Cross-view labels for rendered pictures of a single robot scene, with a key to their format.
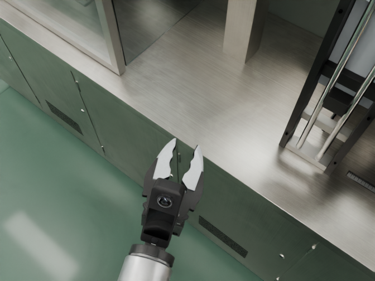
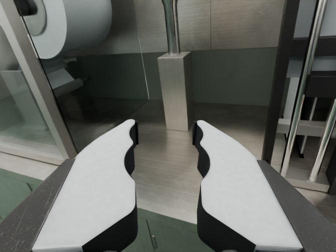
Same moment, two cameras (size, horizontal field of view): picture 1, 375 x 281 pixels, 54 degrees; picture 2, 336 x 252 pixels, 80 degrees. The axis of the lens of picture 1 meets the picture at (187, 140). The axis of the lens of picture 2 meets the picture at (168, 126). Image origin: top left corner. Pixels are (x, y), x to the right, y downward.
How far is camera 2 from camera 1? 0.55 m
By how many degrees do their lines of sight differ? 31
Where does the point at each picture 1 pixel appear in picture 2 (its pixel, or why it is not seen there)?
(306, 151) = (294, 176)
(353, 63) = (327, 23)
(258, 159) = not seen: hidden behind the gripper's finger
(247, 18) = (180, 85)
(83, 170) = not seen: outside the picture
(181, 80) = (136, 155)
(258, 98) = not seen: hidden behind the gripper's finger
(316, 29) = (229, 99)
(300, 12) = (213, 92)
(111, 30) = (53, 115)
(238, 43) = (177, 114)
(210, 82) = (164, 150)
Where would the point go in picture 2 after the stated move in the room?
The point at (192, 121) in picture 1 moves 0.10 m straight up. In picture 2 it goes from (158, 186) to (153, 156)
